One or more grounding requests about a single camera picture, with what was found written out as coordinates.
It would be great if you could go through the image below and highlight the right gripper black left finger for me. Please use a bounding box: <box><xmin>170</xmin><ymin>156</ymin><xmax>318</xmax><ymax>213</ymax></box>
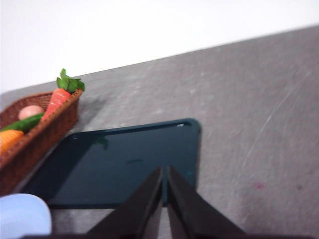
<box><xmin>84</xmin><ymin>166</ymin><xmax>164</xmax><ymax>237</ymax></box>

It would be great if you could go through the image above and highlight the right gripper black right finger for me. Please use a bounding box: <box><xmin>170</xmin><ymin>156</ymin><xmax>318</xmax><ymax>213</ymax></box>
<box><xmin>166</xmin><ymin>164</ymin><xmax>247</xmax><ymax>237</ymax></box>

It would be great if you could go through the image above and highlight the light blue plate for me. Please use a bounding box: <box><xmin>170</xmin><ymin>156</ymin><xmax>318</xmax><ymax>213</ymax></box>
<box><xmin>0</xmin><ymin>193</ymin><xmax>52</xmax><ymax>237</ymax></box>

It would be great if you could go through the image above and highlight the brown wicker basket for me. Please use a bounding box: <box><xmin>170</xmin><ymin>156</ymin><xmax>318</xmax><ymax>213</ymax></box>
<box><xmin>0</xmin><ymin>89</ymin><xmax>83</xmax><ymax>197</ymax></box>

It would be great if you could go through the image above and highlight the dark cutting board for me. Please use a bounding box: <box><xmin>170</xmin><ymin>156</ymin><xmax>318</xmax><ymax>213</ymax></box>
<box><xmin>21</xmin><ymin>118</ymin><xmax>201</xmax><ymax>210</ymax></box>

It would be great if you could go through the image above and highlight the orange carrot with green leaves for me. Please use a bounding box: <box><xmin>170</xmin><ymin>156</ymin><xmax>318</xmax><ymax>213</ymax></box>
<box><xmin>41</xmin><ymin>68</ymin><xmax>86</xmax><ymax>122</ymax></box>

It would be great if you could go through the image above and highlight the green cucumber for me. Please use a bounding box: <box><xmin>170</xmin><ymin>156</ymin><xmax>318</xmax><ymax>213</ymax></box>
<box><xmin>0</xmin><ymin>112</ymin><xmax>45</xmax><ymax>133</ymax></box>

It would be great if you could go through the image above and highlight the pinkish brown egg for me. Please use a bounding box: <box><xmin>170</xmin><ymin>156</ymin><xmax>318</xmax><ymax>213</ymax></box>
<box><xmin>18</xmin><ymin>105</ymin><xmax>45</xmax><ymax>120</ymax></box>

